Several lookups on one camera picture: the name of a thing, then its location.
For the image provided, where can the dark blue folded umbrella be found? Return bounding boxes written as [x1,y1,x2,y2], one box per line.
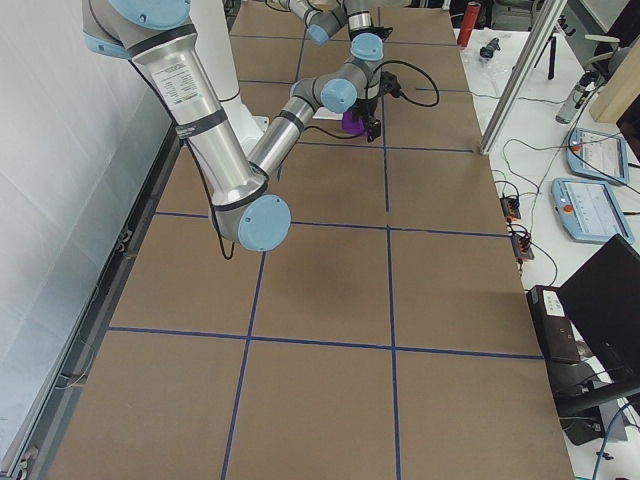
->
[479,37,501,60]

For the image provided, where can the black computer box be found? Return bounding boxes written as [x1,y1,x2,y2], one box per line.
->
[526,285,588,365]

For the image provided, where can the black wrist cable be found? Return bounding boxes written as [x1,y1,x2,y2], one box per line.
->
[299,59,440,141]

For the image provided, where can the purple towel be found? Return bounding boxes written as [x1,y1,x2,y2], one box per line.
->
[341,109,367,137]

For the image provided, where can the red cylinder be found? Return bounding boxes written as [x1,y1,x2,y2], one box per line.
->
[457,1,481,48]

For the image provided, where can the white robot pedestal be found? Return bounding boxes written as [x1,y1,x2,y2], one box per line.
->
[190,0,269,154]

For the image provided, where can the orange black connector block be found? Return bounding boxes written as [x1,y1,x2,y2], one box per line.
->
[500,196,521,223]

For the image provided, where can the aluminium frame post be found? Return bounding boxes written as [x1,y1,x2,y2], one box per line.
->
[479,0,567,155]

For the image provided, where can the black monitor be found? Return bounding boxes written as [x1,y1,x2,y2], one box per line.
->
[557,234,639,379]

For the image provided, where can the blue teach pendant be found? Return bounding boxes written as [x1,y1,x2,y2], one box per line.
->
[566,128,630,185]
[551,178,635,244]

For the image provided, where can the near blue teach pendant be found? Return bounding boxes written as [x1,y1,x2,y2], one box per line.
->
[551,178,635,244]

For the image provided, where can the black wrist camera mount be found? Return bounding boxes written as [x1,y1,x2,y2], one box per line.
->
[378,71,404,98]

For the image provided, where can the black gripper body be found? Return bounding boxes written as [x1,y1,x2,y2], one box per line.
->
[355,97,378,120]

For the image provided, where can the far blue teach pendant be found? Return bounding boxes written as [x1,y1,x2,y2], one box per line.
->
[566,128,630,185]

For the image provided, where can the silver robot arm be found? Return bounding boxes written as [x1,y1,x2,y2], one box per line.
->
[81,1,383,252]
[264,0,393,45]

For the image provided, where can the grey water bottle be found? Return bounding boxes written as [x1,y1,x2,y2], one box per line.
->
[555,70,599,124]

